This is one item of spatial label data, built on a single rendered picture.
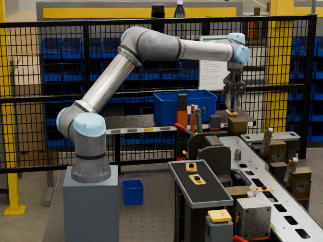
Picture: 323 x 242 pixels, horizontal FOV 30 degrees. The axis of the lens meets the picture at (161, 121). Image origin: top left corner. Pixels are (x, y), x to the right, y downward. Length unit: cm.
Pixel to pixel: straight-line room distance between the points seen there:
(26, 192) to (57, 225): 212
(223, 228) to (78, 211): 64
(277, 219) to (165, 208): 86
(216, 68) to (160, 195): 77
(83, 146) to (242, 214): 63
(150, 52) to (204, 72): 103
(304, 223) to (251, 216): 25
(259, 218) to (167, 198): 106
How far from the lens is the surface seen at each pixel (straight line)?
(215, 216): 187
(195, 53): 239
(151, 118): 323
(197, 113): 275
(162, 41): 231
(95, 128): 220
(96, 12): 445
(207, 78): 332
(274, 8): 345
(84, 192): 224
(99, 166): 225
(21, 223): 446
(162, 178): 330
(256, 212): 206
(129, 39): 240
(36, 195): 488
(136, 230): 276
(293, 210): 231
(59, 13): 447
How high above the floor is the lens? 199
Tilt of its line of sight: 18 degrees down
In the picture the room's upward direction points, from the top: straight up
